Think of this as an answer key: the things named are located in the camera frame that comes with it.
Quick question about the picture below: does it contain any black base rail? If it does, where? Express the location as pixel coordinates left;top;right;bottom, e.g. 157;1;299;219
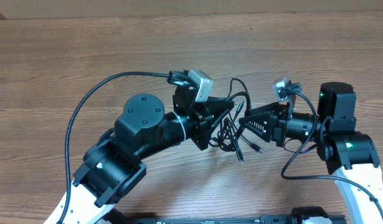
97;207;347;224

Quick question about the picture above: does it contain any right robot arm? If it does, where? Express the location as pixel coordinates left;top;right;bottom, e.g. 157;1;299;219
239;79;383;223

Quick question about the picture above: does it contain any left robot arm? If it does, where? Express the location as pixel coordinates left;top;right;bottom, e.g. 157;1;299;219
46;87;234;223

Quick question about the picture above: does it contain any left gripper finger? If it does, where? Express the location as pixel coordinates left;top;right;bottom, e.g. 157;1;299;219
205;97;234;117
210;108;232;139

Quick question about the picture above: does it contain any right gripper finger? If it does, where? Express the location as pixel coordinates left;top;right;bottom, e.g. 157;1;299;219
249;102;277;116
239;113;274;142

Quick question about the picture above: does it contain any thick black USB cable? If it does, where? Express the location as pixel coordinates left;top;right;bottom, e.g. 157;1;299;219
209;77;264;155

